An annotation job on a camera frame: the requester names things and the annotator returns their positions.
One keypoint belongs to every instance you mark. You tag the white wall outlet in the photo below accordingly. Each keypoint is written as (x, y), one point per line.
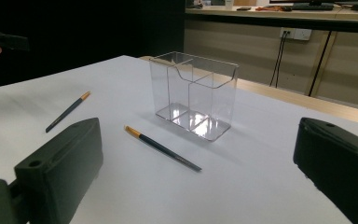
(301, 34)

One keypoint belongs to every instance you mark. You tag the orange item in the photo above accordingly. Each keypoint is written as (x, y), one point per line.
(270, 8)

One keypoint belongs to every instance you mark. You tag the white table cover sheet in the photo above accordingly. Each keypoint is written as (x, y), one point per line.
(245, 186)

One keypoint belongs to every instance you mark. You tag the dark phone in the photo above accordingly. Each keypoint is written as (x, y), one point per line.
(244, 8)

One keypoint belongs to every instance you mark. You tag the white cup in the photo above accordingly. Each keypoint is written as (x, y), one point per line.
(229, 3)

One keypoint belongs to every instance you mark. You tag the black curtain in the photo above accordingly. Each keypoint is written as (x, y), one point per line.
(90, 31)

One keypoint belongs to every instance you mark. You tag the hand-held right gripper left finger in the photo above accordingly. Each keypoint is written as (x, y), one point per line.
(62, 168)

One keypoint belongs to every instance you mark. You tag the long beige desk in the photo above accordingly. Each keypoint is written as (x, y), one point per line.
(323, 15)

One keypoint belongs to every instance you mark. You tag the black keyboard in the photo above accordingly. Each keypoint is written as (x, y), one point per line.
(312, 6)

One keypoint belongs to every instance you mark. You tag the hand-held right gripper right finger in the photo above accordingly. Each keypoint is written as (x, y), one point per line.
(338, 168)

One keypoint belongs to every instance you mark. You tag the clear acrylic pen holder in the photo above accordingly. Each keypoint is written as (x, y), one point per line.
(199, 124)

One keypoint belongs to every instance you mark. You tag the black pen with gold end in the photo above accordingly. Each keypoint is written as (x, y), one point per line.
(161, 147)
(65, 113)

